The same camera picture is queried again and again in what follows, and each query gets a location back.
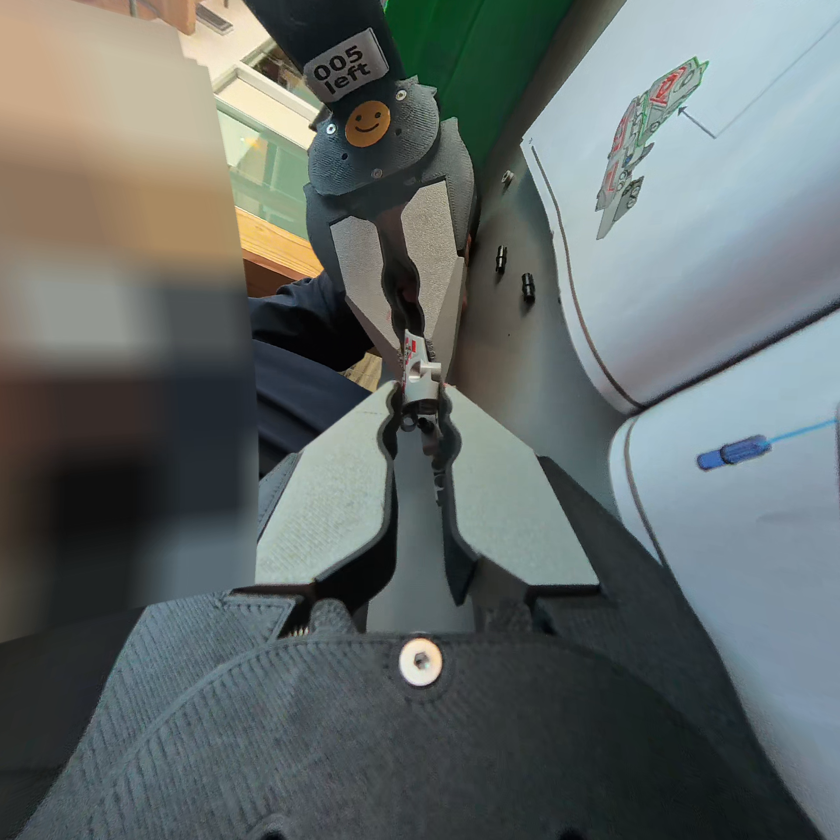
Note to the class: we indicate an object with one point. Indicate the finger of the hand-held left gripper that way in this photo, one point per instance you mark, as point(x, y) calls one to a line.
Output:
point(361, 269)
point(436, 262)

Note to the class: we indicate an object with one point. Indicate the black lego pin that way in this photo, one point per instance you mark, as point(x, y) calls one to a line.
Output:
point(501, 258)
point(528, 287)

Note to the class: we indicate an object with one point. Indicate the lego instruction booklet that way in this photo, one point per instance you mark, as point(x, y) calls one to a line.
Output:
point(689, 262)

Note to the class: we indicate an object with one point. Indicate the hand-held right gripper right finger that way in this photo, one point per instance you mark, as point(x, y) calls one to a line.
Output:
point(518, 518)

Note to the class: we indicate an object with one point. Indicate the glass railing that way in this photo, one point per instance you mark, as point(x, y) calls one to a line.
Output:
point(269, 151)

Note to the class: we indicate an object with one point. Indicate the white red printed lego assembly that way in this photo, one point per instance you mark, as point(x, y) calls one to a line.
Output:
point(420, 380)

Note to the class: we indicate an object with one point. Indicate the wooden ledge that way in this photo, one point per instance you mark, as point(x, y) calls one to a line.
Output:
point(275, 253)

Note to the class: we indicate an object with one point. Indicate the green board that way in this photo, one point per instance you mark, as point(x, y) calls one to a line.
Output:
point(492, 52)

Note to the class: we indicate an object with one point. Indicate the person's left forearm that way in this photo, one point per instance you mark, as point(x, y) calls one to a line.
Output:
point(295, 315)

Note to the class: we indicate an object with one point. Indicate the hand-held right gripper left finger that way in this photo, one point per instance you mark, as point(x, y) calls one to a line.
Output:
point(328, 505)

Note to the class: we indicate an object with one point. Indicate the person's dark clothing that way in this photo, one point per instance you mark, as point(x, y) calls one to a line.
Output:
point(295, 413)

